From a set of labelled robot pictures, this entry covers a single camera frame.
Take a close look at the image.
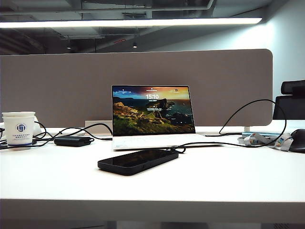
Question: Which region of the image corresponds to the black charger cable with plug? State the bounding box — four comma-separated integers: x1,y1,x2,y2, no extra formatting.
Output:
166,99,288,154

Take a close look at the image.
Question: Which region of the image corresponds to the black smartphone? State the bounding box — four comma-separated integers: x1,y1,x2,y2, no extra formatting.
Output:
97,148,179,177

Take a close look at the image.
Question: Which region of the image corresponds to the white paper cup blue logo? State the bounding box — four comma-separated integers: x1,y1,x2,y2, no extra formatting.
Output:
1,111,36,147

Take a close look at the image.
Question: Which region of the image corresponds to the grey fabric desk divider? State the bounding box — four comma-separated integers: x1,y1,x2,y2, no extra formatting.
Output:
0,48,274,128

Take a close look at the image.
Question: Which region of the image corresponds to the teal book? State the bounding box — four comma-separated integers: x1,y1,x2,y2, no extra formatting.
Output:
242,130,286,137

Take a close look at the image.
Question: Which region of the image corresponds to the black mesh office chair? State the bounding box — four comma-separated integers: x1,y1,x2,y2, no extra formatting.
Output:
272,79,305,121

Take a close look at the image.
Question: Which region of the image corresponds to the white desk socket box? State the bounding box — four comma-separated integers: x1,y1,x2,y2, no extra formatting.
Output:
84,120,113,129

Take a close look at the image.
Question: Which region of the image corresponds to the long ceiling light strip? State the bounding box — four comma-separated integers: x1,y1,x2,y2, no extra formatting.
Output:
0,17,263,29

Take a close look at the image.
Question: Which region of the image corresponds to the black computer mouse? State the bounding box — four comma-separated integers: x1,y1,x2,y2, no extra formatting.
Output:
289,128,305,154

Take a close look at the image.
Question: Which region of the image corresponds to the grey lanyard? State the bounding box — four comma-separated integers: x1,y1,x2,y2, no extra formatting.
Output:
237,132,294,152

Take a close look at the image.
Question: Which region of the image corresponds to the white laptop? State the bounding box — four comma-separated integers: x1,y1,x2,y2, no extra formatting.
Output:
111,84,225,151

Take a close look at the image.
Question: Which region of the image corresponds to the black laptop power cable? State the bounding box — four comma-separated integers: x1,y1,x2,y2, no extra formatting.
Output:
0,121,113,150

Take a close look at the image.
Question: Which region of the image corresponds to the black power adapter brick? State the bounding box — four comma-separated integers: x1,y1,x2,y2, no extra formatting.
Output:
53,135,95,147

